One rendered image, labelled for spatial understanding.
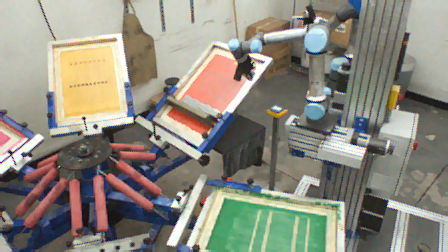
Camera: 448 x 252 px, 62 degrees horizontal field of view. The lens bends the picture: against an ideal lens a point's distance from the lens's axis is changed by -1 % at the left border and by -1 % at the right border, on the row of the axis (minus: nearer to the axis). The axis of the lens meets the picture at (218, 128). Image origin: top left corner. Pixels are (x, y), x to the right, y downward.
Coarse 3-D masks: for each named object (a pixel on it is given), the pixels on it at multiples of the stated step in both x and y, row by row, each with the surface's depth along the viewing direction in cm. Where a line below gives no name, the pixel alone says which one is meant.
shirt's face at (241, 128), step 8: (240, 120) 303; (248, 120) 303; (232, 128) 293; (240, 128) 293; (248, 128) 293; (256, 128) 292; (224, 136) 284; (232, 136) 284; (240, 136) 284; (248, 136) 283; (216, 144) 275; (224, 144) 275; (232, 144) 275; (224, 152) 267
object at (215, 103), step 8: (232, 72) 267; (240, 88) 256; (208, 96) 264; (232, 96) 255; (208, 104) 260; (216, 104) 257; (224, 104) 254; (192, 120) 259; (192, 128) 255; (200, 128) 252; (208, 128) 249
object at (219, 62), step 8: (216, 56) 283; (224, 56) 279; (208, 64) 282; (216, 64) 278; (224, 64) 275; (232, 64) 271; (200, 80) 276; (192, 88) 275; (192, 96) 271; (200, 96) 268; (168, 112) 272; (176, 112) 269; (176, 120) 265; (184, 120) 262
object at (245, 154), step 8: (264, 128) 293; (256, 136) 288; (240, 144) 277; (248, 144) 287; (256, 144) 293; (232, 152) 273; (240, 152) 284; (248, 152) 290; (256, 152) 299; (224, 160) 272; (232, 160) 279; (240, 160) 288; (248, 160) 295; (256, 160) 302; (224, 168) 276; (232, 168) 284; (240, 168) 293
